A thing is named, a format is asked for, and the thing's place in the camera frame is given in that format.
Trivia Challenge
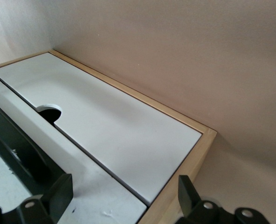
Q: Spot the wooden drawer with white front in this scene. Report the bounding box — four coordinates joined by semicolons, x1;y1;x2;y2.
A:
0;72;148;224

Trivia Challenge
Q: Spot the light wooden drawer cabinet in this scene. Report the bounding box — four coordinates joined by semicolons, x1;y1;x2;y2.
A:
0;49;218;224

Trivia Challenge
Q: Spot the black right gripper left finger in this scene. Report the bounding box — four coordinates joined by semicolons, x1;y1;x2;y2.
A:
0;174;74;224

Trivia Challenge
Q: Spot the white notched drawer front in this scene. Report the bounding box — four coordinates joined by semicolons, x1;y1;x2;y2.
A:
0;52;204;207

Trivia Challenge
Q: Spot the black metal drawer handle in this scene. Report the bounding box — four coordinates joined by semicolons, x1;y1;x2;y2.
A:
0;97;70;199

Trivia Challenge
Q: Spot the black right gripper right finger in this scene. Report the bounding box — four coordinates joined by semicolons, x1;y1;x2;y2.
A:
175;175;269;224

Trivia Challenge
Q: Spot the brown table cover sheet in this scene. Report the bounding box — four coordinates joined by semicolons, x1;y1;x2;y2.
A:
2;0;276;224

